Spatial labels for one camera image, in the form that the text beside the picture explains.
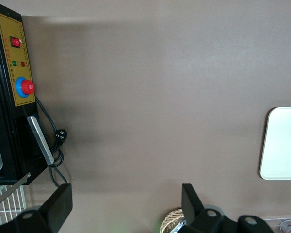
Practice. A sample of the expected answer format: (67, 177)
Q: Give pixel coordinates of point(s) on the oval light wicker basket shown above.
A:
(169, 221)

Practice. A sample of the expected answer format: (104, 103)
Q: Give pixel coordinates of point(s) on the red emergency stop button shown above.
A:
(26, 87)

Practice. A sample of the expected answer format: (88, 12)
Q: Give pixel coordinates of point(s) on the beige plastic tray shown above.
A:
(281, 145)

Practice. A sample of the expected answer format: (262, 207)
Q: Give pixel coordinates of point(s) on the aluminium foil tray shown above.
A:
(182, 224)

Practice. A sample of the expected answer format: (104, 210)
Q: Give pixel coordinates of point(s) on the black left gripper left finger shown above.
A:
(51, 208)

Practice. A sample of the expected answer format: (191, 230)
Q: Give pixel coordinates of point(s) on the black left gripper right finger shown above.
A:
(198, 218)

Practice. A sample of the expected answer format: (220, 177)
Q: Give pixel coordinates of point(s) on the clear acrylic bottle rack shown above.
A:
(271, 224)

